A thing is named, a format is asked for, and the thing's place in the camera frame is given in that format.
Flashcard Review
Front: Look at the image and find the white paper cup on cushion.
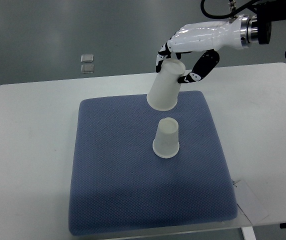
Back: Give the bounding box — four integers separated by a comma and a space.
152, 117, 180, 159

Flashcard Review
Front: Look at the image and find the white table leg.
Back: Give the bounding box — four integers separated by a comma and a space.
241, 226, 256, 240

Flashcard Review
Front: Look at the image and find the blue grey cushion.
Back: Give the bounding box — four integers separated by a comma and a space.
68, 91, 238, 236

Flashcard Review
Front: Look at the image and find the white paper tag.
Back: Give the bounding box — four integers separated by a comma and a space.
233, 180, 269, 225

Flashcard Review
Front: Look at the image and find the white paper cup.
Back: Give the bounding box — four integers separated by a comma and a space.
152, 117, 180, 159
146, 58, 186, 111

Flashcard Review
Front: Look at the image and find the upper metal floor plate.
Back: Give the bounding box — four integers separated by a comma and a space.
80, 53, 94, 63

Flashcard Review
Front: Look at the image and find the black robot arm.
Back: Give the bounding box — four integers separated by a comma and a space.
155, 0, 286, 84

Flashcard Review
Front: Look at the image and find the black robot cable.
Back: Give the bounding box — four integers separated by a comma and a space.
199, 0, 259, 20

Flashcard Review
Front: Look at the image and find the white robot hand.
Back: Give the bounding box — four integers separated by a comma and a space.
155, 15, 258, 84

